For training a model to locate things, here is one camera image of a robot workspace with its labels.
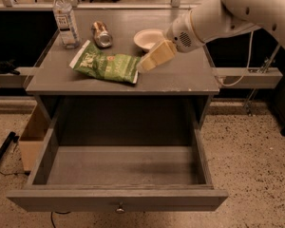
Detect black object on ledge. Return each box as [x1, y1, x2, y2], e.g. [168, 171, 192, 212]
[0, 60, 20, 75]

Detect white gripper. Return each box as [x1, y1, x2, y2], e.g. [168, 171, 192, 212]
[137, 12, 204, 73]

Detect white paper bowl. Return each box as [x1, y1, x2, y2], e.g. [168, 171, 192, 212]
[134, 28, 164, 52]

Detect black pole on floor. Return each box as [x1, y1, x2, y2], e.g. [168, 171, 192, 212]
[0, 132, 18, 160]

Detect light wooden box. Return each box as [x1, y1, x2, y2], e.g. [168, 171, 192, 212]
[19, 105, 49, 172]

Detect green jalapeno chip bag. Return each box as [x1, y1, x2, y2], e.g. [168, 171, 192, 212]
[69, 40, 141, 84]

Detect white cable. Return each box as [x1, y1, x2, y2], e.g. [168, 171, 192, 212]
[218, 30, 256, 87]

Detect black floor cable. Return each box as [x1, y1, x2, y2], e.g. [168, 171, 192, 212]
[49, 210, 72, 228]

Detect clear plastic water bottle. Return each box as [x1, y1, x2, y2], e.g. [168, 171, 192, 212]
[53, 0, 80, 48]

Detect silver metal can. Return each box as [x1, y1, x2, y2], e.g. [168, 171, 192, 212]
[91, 21, 113, 48]

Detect metal drawer knob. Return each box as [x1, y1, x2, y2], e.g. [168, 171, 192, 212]
[115, 203, 125, 214]

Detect open grey top drawer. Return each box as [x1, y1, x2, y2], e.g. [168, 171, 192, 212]
[6, 96, 229, 213]

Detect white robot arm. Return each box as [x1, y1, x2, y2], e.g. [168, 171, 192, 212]
[137, 0, 285, 73]

